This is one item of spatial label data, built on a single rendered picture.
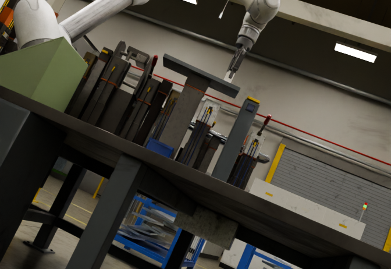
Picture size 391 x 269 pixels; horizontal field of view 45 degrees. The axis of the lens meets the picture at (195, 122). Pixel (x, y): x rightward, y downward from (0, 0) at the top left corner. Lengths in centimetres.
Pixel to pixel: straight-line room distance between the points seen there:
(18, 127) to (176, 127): 69
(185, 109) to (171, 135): 13
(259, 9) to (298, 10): 389
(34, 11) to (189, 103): 73
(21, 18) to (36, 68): 27
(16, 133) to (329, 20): 473
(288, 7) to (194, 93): 400
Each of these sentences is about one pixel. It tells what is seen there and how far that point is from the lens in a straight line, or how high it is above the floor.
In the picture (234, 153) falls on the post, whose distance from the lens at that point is 205.
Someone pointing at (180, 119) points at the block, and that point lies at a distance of 205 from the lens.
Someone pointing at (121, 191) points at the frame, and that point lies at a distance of 153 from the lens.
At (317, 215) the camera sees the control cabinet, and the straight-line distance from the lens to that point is 1016.
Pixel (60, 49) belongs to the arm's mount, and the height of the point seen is 91.
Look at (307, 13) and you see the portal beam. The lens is 594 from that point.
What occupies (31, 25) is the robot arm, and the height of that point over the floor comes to 96.
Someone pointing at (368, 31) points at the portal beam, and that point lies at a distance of 590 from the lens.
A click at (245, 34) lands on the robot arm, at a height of 142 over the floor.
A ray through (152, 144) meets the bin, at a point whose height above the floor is 77.
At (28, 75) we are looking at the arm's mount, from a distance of 174.
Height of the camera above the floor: 55
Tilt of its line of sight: 11 degrees up
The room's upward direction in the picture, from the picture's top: 25 degrees clockwise
